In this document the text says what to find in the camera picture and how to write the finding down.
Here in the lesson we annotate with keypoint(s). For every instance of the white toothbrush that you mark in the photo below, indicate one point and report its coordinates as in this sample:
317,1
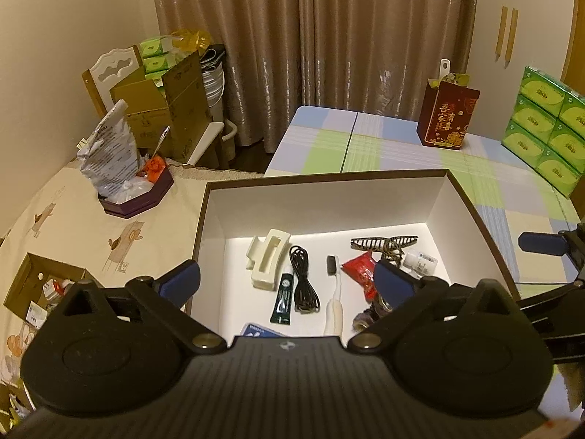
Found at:
334,309

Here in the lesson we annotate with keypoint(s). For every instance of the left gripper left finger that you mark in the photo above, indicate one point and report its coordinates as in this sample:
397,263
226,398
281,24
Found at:
163,299

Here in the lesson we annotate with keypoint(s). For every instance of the red snack packet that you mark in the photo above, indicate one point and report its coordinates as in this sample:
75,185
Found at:
361,270

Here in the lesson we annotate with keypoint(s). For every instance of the white wooden chair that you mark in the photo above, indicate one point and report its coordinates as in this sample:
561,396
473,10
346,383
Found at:
109,69

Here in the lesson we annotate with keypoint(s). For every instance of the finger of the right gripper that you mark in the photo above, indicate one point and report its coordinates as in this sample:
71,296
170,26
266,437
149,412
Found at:
542,243

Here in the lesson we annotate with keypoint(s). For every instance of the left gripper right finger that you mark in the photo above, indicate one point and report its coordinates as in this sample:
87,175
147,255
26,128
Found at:
399,300

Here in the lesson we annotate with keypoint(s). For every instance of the white shoehorn in bag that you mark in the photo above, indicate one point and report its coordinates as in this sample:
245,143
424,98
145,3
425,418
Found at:
445,73

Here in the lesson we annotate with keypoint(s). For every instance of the cartoon print table cover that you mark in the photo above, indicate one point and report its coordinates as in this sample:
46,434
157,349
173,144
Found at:
65,222

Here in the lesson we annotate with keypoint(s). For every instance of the white hair claw clip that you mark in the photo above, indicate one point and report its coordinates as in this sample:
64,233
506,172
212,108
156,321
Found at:
264,258

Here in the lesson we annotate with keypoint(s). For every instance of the leopard print hair clip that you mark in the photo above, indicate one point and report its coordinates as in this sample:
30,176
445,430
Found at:
390,248

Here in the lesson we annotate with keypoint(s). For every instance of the blue tissue packet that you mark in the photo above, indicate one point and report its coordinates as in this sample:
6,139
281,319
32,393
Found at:
258,331

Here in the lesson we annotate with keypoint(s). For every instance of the large brown white box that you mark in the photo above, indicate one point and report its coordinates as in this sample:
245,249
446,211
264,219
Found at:
322,214

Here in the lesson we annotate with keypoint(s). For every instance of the green tissue packs on chair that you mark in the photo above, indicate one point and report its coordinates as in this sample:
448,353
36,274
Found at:
159,55

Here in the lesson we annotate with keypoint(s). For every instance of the small brown clutter box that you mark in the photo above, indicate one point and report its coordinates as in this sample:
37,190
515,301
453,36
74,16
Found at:
40,284

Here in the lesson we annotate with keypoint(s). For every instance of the dark octagonal tray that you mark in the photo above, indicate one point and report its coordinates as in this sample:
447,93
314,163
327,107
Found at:
141,203

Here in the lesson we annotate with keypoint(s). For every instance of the brown curtain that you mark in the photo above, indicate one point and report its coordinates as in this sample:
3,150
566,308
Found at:
372,56

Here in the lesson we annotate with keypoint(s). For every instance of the green tissue box stack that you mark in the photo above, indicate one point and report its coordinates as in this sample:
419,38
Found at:
546,130

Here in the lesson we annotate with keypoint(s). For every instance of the dark green tube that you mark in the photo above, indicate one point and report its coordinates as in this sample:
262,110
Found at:
282,309

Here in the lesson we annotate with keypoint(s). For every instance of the checkered tablecloth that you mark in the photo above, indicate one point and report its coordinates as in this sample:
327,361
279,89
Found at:
510,197

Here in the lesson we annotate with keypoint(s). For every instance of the open cardboard box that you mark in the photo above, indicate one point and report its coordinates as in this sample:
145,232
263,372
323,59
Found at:
179,105

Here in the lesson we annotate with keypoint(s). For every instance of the red gift bag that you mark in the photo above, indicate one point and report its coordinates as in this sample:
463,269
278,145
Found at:
447,108

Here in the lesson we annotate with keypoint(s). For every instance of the small white bottle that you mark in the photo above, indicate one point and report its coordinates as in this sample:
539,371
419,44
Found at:
420,262

